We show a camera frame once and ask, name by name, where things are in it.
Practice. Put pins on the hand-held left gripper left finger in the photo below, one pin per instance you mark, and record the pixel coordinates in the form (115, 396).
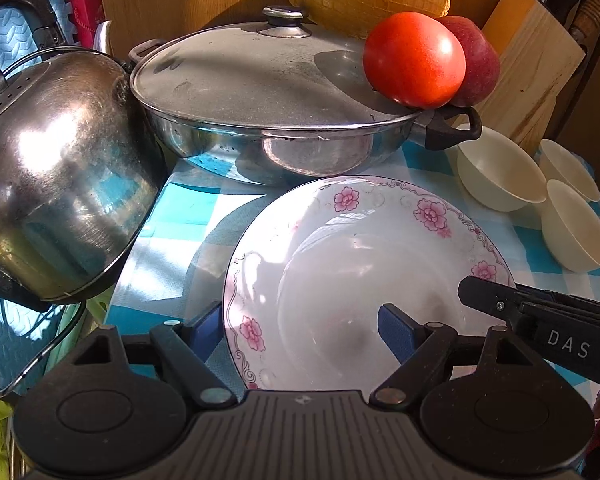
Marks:
(207, 324)

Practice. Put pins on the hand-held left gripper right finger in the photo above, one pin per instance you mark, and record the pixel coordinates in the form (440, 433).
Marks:
(395, 331)

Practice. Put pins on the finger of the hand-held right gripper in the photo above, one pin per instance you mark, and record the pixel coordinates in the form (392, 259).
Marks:
(485, 294)

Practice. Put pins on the white plate with pink flowers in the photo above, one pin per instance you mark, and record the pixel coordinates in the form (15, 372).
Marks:
(330, 270)

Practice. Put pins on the cream bowl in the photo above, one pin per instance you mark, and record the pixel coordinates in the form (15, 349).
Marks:
(500, 170)
(575, 230)
(567, 167)

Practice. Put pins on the blue white checkered tablecloth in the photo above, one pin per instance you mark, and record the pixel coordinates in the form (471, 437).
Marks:
(180, 205)

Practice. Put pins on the stainless steel pot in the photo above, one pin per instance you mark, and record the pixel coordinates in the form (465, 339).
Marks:
(240, 152)

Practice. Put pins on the stainless steel kettle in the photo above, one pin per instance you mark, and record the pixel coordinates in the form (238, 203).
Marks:
(65, 170)

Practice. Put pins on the red apple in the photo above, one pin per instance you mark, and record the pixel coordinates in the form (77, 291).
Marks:
(480, 65)

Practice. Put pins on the wooden knife block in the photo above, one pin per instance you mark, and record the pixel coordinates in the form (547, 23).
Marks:
(530, 65)

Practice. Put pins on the red tomato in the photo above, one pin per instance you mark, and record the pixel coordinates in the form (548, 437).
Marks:
(412, 60)

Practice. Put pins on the glass pot lid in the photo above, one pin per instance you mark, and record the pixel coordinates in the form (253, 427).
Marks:
(240, 80)

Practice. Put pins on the blue foam mat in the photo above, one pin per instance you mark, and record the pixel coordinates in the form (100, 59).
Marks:
(7, 27)

